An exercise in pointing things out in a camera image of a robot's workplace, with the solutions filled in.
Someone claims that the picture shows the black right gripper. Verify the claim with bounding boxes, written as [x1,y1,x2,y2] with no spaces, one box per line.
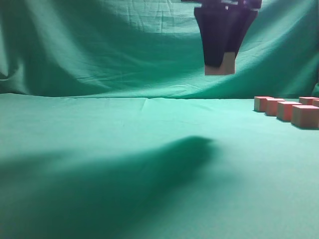
[182,0,262,68]

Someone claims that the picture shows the pink foam cube left-column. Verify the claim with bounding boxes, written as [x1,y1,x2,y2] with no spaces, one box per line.
[254,96,272,112]
[265,98,285,117]
[277,101,301,122]
[204,52,236,76]
[291,105,319,128]

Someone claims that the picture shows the pink foam cube far right-column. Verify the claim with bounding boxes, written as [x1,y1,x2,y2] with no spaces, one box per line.
[299,97,318,105]

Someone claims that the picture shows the pink foam cube right-column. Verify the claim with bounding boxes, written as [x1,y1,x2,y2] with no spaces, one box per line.
[312,99,319,107]
[299,97,318,105]

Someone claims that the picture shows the green cloth backdrop and cover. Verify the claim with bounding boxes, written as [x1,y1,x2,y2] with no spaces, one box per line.
[0,0,319,239]

